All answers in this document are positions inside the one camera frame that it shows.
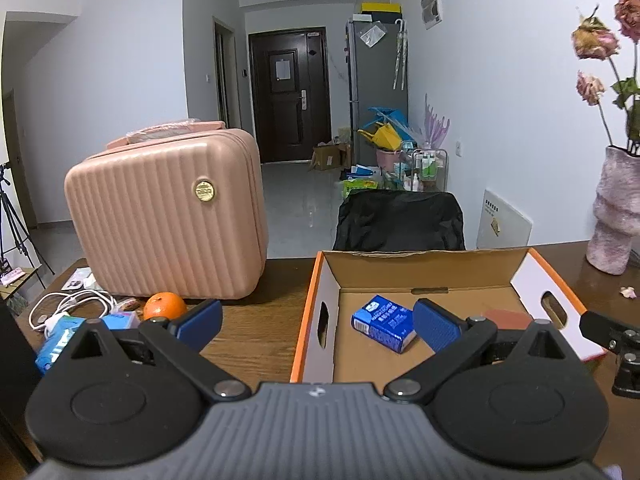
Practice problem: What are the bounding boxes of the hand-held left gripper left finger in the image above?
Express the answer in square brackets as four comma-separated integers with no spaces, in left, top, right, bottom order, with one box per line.
[70,299,251,402]

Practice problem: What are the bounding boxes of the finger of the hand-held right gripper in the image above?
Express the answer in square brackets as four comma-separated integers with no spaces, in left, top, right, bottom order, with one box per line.
[579,310,640,398]

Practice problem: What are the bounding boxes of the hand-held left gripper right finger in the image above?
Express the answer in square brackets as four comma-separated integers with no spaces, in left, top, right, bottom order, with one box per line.
[384,298,576,403]

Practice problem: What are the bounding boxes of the orange cardboard box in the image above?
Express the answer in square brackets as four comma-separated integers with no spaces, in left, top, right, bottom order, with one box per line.
[290,246,608,383]

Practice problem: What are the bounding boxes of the blue soft tissue packet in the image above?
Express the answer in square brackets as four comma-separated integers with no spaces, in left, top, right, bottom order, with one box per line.
[35,310,141,376]

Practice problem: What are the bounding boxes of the orange fruit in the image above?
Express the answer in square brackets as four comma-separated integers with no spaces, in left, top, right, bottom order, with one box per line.
[143,291,187,322]

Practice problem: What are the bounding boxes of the pink ribbed suitcase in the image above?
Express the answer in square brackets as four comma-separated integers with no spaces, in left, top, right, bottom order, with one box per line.
[64,120,269,300]

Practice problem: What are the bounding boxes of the pink textured vase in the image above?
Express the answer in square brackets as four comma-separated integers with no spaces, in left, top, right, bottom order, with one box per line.
[586,145,640,276]

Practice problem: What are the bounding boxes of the white paper packet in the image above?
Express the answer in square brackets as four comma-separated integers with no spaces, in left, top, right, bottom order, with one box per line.
[61,267,98,292]

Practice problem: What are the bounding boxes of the green packet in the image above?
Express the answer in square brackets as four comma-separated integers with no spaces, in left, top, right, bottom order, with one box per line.
[342,177,381,198]

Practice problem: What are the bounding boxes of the metal trolley with bottles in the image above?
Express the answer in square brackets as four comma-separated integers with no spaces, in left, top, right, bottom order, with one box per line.
[400,142,449,193]

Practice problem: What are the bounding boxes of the pink bucket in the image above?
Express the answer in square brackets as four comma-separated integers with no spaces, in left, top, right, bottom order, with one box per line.
[375,147,405,168]

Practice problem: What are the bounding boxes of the yellow bag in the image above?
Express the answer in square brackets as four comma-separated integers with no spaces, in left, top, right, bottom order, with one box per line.
[357,122,401,151]

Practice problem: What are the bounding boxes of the brown cardboard box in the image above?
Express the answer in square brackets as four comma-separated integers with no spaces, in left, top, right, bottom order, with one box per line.
[309,144,352,172]

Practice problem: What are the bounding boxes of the purple feather decoration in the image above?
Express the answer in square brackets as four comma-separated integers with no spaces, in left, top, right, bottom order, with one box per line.
[424,92,451,148]

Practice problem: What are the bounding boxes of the blue plastic object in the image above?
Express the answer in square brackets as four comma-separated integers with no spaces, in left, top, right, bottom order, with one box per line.
[369,106,416,141]

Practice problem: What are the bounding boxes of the black tripod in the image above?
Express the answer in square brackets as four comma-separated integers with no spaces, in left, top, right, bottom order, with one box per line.
[0,162,55,281]

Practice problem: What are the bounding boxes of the dark entrance door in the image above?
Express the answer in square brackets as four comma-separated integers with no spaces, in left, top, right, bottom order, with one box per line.
[248,30,333,164]

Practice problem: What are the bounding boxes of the grey refrigerator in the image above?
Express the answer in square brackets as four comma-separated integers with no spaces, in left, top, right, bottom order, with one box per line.
[346,14,409,171]

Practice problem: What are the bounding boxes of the folded white umbrella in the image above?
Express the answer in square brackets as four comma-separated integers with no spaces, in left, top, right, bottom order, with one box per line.
[393,18,408,91]

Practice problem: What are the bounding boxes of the bunch of dried pink roses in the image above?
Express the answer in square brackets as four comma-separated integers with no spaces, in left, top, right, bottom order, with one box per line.
[571,0,640,156]

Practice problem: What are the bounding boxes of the clear plastic bag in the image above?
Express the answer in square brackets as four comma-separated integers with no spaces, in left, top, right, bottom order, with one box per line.
[359,22,387,48]

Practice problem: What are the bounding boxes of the white charger cable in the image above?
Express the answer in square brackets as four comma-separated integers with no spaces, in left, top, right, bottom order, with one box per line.
[29,287,121,333]

